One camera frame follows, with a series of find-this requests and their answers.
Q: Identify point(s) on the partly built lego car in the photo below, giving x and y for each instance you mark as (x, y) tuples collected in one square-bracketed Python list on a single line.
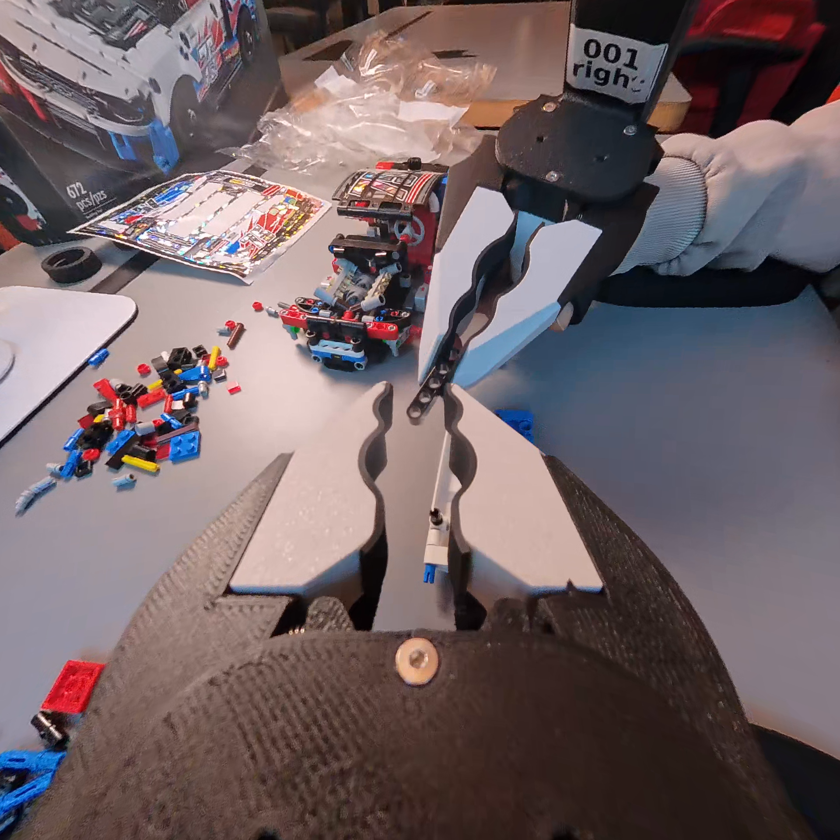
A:
[(367, 282)]

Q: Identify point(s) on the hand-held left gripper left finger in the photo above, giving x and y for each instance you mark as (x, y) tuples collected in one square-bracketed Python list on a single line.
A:
[(308, 518)]

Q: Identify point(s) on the lego set box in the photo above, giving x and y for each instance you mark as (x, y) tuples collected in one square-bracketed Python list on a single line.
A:
[(98, 79)]

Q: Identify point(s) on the person's right forearm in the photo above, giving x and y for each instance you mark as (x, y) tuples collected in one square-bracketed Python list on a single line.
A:
[(741, 197)]

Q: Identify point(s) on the blue and white lego panel assembly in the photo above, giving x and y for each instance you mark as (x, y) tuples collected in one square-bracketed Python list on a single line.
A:
[(436, 518)]

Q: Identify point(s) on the crumpled clear plastic bags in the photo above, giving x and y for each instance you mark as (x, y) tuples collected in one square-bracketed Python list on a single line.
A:
[(367, 111)]

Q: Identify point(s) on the white book stand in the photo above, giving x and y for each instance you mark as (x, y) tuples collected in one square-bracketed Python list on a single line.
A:
[(52, 341)]

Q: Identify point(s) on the dark brown lego bar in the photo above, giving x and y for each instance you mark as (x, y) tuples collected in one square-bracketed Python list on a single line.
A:
[(236, 335)]

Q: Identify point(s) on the single blue lego pin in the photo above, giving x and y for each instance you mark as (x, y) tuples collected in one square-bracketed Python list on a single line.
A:
[(98, 357)]

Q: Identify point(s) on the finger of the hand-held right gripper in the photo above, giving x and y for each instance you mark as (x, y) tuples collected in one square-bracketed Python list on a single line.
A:
[(544, 275), (459, 275)]

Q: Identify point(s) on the long black lego beam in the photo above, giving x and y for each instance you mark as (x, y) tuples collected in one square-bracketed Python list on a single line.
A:
[(423, 400)]

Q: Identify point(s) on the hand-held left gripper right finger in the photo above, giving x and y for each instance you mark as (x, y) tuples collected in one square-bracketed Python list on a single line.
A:
[(525, 525)]

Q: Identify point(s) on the pile of blue black lego pins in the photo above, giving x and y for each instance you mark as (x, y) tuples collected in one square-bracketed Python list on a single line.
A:
[(26, 768)]

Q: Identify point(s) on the black rubber lego tire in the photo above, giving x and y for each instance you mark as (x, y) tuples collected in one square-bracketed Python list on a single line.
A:
[(56, 269)]

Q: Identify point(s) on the black padded wrist rest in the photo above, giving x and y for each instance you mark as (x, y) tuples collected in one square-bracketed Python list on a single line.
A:
[(709, 289)]

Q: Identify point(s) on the pile of mixed lego pieces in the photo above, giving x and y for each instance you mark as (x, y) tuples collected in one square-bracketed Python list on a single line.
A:
[(131, 420)]

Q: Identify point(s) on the lego sticker sheet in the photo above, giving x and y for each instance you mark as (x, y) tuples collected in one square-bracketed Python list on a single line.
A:
[(197, 223)]

